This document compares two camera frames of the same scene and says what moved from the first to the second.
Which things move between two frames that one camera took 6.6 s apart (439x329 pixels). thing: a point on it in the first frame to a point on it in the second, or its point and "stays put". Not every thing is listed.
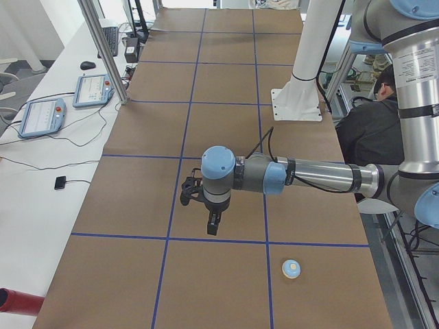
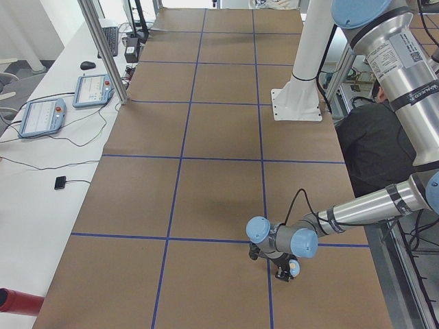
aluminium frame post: (122, 95) stays put
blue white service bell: (291, 269) stays put
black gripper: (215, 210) to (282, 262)
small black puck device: (60, 182) stays put
